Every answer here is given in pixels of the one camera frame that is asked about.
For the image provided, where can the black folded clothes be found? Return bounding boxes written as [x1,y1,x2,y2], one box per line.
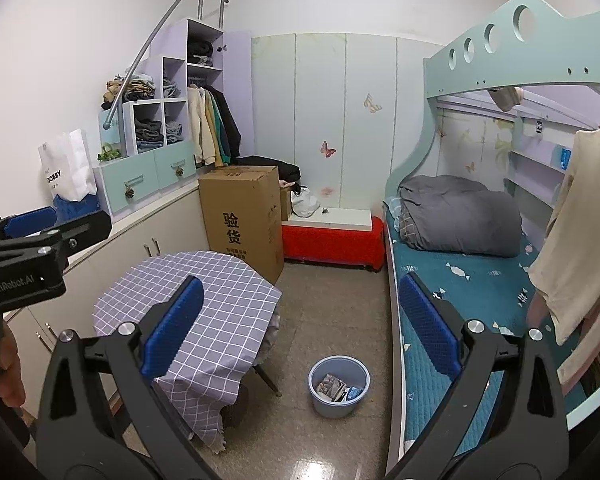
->
[187,40,215,67]

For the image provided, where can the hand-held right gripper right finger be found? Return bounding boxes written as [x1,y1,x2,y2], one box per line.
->
[385,272,571,480]

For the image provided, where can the grey metal handrail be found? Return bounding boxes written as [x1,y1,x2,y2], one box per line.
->
[104,0,229,128]

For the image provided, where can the teal bunk bed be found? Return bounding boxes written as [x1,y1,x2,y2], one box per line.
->
[382,0,600,471]

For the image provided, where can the blue plastic bin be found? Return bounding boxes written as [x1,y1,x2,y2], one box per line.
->
[307,355,372,420]

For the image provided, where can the white plastic bag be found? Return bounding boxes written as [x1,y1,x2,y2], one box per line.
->
[291,187,322,218]

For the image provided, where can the white paper bag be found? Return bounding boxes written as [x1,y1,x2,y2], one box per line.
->
[37,129,98,203]

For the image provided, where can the black clothing heap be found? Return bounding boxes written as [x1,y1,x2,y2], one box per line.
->
[235,155,302,183]

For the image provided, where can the green hanging garment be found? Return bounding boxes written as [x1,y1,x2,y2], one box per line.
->
[215,97,231,161]

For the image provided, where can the blue bag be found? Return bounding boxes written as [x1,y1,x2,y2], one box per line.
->
[54,192,100,223]

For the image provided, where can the white wardrobe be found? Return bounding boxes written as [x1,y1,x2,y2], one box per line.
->
[250,32,446,211]

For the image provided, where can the grey printed packet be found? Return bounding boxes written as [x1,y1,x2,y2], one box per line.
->
[316,374,348,401]

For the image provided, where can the khaki folded clothes pile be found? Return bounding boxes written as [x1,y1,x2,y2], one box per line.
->
[101,76,156,110]

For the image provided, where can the red bench with white top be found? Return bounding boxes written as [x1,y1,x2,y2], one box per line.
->
[281,207,385,272]

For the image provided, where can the teal patterned bed sheet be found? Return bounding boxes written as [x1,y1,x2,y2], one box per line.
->
[385,197,581,456]

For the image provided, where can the dark folded clothes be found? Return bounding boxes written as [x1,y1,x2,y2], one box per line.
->
[134,117,165,153]

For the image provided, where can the large cardboard box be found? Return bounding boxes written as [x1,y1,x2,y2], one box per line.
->
[198,165,285,286]

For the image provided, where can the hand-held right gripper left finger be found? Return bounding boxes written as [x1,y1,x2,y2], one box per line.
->
[32,275,206,480]

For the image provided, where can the beige hanging shirt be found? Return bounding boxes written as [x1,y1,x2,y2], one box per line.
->
[527,125,600,346]

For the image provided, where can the cream hanging jacket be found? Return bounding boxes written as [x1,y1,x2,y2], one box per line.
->
[186,86,221,167]

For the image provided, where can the purple and teal stair cabinet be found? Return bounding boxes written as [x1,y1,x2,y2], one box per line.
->
[92,17,253,223]

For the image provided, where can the pink hanging garment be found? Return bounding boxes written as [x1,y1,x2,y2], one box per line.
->
[555,305,600,386]

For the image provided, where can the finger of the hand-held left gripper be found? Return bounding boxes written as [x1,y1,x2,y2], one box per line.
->
[0,209,112,262]
[0,206,57,251]

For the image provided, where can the grey quilt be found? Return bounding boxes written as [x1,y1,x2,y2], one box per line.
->
[399,175,523,258]

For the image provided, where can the black hanging coat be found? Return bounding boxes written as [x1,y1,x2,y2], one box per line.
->
[202,85,242,158]

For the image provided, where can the person's left hand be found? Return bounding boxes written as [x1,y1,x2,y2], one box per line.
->
[0,327,25,409]

